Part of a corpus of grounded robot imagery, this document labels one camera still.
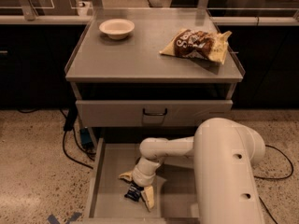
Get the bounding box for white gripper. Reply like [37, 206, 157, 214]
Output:
[119, 157, 164, 211]

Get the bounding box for dark blue snack bar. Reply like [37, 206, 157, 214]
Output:
[124, 182, 144, 202]

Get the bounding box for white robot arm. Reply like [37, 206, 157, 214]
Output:
[119, 118, 265, 224]

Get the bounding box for open grey middle drawer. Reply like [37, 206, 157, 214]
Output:
[83, 139, 200, 224]

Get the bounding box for closed grey top drawer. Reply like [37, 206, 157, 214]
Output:
[76, 100, 233, 127]

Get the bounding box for grey metal drawer cabinet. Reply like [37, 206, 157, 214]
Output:
[66, 8, 244, 143]

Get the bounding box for blue power adapter box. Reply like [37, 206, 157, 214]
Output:
[79, 128, 93, 148]

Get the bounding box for yellow brown chip bag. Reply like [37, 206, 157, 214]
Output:
[160, 29, 232, 64]

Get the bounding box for white paper bowl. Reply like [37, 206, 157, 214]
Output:
[99, 19, 135, 40]

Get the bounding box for black cables left floor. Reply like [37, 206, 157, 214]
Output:
[16, 105, 97, 170]

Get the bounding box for black cable on floor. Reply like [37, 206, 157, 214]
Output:
[253, 144, 294, 224]

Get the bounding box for dark counter with rail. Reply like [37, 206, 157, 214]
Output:
[0, 0, 299, 109]

